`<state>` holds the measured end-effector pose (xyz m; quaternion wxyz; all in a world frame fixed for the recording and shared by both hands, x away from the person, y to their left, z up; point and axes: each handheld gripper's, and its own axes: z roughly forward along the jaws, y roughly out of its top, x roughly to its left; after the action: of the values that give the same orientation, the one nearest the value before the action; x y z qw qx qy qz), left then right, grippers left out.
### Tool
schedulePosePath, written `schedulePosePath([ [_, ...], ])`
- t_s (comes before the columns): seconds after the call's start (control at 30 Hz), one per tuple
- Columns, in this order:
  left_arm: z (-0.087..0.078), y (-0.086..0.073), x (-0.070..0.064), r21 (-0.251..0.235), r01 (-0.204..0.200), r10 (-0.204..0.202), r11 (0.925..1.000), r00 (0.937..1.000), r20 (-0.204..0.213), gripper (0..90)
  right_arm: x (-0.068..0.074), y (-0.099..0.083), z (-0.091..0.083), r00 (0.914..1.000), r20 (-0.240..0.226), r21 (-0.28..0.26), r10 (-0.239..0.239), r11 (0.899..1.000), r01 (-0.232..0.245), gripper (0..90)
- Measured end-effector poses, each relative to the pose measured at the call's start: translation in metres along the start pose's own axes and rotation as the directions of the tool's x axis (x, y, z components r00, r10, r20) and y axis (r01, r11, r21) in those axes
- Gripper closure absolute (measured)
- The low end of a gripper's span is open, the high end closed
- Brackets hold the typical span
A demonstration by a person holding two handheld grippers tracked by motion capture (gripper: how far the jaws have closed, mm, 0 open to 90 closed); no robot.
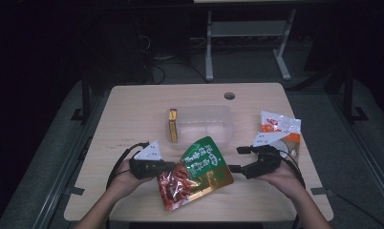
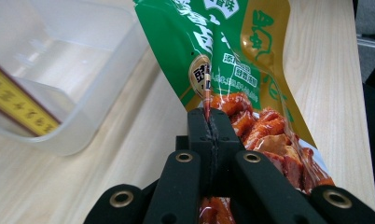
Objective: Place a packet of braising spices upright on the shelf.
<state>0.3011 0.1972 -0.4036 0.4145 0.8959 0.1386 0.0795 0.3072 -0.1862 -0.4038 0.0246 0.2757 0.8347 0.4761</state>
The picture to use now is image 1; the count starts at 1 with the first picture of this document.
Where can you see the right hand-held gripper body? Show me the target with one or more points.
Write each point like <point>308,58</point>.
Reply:
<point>266,163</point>

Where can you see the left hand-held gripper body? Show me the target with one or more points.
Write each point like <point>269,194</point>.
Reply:
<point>145,168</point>

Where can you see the large red green snack bag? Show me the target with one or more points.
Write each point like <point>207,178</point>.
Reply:
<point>199,162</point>

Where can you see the small gold brown snack packet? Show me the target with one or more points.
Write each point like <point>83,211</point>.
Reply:
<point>173,127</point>

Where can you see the white orange snack bag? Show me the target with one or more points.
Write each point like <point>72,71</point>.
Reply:
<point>277,122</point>

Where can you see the clear plastic container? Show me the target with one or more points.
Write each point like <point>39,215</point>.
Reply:
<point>206,124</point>

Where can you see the person's left hand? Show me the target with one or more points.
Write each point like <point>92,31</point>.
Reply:
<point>124,181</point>

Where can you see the person's right hand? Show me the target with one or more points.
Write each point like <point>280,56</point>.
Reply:
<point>285,183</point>

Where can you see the black metal stand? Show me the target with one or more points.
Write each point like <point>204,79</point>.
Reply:
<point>86,95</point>
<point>348,95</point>

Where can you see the grey metal stand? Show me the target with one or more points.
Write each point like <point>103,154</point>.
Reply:
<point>209,47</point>

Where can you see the grey table bracket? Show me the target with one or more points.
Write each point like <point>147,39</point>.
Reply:
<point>322,191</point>
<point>74,191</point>

